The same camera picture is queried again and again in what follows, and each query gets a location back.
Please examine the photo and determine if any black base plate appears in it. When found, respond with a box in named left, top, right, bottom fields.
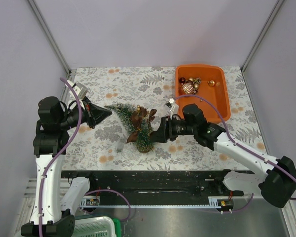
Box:
left=61, top=170, right=245, bottom=205

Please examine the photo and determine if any clear led battery box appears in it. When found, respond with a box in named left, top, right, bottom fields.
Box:
left=116, top=142, right=125, bottom=153

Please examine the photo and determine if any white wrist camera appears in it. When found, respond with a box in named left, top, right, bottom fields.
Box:
left=67, top=80, right=88, bottom=109
left=165, top=98, right=179, bottom=118

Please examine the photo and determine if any large gold striped bauble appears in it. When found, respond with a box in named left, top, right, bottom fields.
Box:
left=182, top=83, right=194, bottom=94

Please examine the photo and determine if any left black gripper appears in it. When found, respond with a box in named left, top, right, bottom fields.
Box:
left=59, top=95, right=112, bottom=130

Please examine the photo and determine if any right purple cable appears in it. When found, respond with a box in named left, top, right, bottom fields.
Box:
left=172, top=94, right=296, bottom=214

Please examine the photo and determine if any small green christmas tree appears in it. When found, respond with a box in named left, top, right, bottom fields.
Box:
left=105, top=103, right=154, bottom=154

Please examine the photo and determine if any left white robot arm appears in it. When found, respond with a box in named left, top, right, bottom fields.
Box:
left=21, top=96, right=112, bottom=237

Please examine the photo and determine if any small gold striped bauble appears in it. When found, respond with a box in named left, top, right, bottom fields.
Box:
left=208, top=80, right=215, bottom=87

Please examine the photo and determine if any purple cable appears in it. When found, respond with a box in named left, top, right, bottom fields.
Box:
left=37, top=77, right=132, bottom=237
left=172, top=94, right=296, bottom=214

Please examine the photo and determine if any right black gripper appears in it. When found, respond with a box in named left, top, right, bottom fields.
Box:
left=149, top=116, right=196, bottom=143

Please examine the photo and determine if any orange plastic bin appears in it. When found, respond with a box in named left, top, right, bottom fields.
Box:
left=174, top=64, right=231, bottom=123

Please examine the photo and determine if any brown ribbon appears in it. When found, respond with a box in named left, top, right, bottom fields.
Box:
left=148, top=109, right=157, bottom=122

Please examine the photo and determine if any white plastic basket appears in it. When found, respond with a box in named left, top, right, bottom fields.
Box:
left=72, top=216, right=116, bottom=237

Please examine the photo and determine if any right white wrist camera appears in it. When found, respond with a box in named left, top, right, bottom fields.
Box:
left=165, top=98, right=179, bottom=118

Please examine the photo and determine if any green plastic basket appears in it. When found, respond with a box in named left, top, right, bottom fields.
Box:
left=113, top=218, right=122, bottom=237

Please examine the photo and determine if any white slotted cable duct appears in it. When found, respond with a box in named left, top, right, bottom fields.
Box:
left=79, top=194, right=220, bottom=208

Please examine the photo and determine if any matte brown bauble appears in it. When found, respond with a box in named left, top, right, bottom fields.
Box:
left=186, top=80, right=194, bottom=85

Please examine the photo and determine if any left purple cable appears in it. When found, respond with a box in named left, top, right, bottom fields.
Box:
left=37, top=77, right=132, bottom=237

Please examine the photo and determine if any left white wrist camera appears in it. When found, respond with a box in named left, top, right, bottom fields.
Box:
left=67, top=80, right=88, bottom=109

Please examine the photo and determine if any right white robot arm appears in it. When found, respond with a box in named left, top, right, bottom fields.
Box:
left=149, top=104, right=296, bottom=208

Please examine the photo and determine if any brown ribbon bow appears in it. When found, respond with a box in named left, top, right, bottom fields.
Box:
left=126, top=110, right=145, bottom=143

